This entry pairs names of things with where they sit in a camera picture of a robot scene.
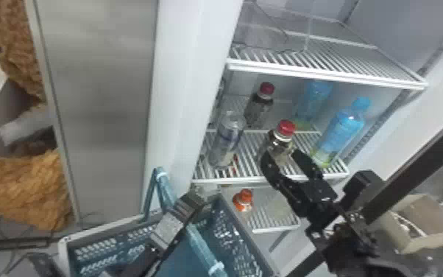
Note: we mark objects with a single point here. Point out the brown bottle red cap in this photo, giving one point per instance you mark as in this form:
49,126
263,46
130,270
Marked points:
281,138

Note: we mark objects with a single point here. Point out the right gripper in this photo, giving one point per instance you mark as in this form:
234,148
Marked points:
314,201

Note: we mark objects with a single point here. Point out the blue basket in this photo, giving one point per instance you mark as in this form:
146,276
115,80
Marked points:
229,240

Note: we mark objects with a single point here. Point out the silver can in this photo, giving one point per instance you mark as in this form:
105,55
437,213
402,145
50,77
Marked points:
227,139

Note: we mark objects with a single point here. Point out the blue bottle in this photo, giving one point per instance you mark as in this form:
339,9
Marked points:
312,101
337,133

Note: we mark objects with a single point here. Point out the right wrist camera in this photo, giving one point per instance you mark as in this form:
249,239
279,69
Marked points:
360,185

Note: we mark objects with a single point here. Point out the brown fuzzy cloth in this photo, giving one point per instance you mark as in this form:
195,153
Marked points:
20,189
16,42

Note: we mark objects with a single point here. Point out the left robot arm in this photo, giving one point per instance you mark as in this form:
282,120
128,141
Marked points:
175,224

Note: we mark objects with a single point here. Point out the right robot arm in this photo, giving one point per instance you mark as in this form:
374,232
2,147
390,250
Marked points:
345,251

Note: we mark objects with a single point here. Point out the fridge door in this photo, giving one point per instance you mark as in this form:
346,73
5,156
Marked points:
418,166

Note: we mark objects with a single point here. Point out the dark bottle red cap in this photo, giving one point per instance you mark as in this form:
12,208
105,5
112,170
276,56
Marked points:
258,108

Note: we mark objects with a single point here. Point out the white fridge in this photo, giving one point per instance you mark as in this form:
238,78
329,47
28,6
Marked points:
190,77

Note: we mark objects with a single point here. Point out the clear bottle orange cap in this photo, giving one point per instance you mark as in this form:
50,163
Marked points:
242,201

